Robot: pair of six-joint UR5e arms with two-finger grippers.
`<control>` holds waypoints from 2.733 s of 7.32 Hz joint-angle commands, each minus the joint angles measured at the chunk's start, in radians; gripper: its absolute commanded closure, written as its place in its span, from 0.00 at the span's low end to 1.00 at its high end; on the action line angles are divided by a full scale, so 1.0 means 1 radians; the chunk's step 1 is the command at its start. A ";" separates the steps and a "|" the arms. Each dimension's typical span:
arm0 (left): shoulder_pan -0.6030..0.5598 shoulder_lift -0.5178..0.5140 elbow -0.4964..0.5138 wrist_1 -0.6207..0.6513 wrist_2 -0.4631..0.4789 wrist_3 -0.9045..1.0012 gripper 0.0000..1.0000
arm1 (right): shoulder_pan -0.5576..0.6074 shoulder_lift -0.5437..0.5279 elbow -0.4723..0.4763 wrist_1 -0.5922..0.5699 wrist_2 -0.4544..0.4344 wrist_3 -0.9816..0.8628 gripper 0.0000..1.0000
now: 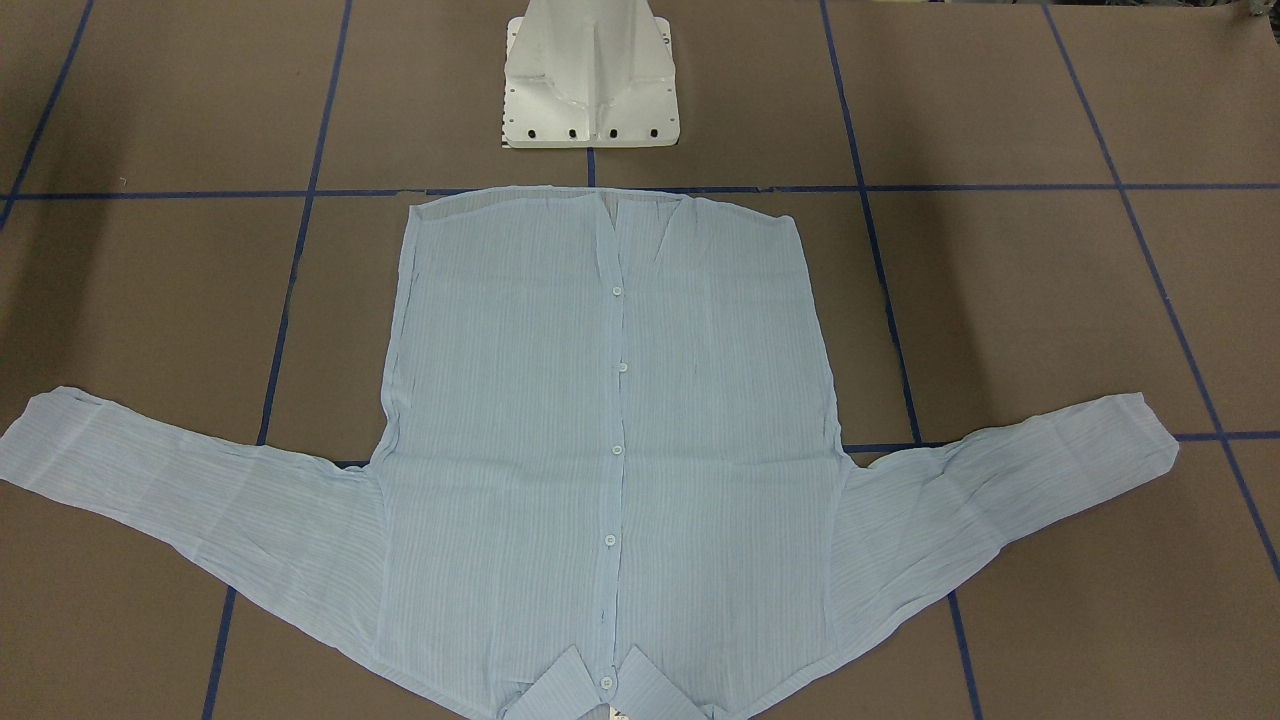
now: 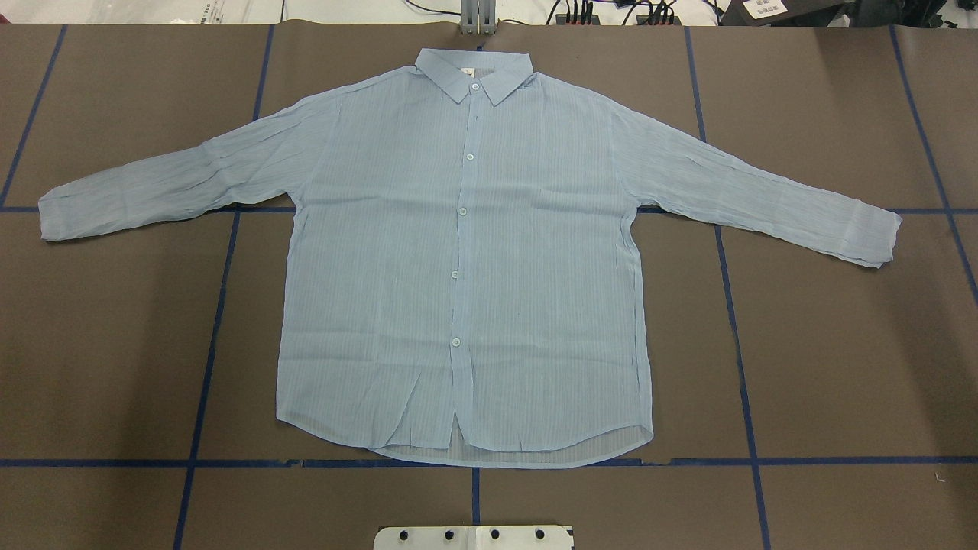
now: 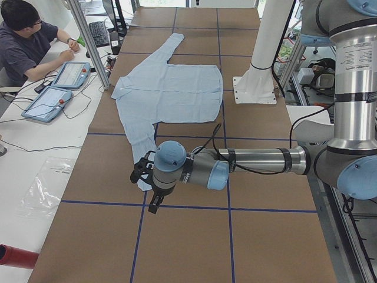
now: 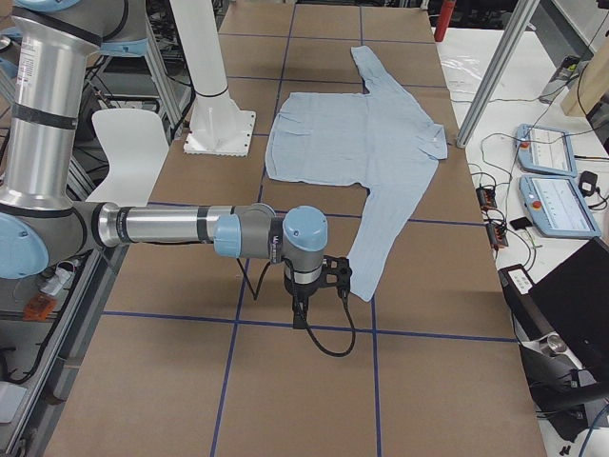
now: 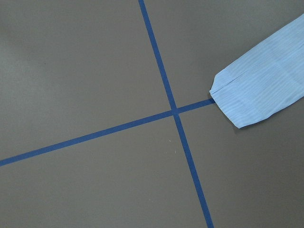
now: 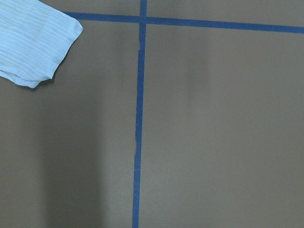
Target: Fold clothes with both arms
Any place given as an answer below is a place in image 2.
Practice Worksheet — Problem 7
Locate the grey aluminium frame post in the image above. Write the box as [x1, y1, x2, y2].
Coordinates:
[460, 0, 498, 35]

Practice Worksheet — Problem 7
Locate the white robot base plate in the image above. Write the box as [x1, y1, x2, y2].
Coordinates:
[373, 525, 575, 549]

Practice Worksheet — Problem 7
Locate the black box with white label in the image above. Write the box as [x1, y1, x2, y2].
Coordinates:
[719, 1, 845, 27]

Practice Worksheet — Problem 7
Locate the light blue button-up shirt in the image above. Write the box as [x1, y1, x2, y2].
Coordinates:
[37, 49, 902, 469]

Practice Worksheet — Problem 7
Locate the black power strip with cables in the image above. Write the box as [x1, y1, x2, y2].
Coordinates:
[545, 1, 682, 27]

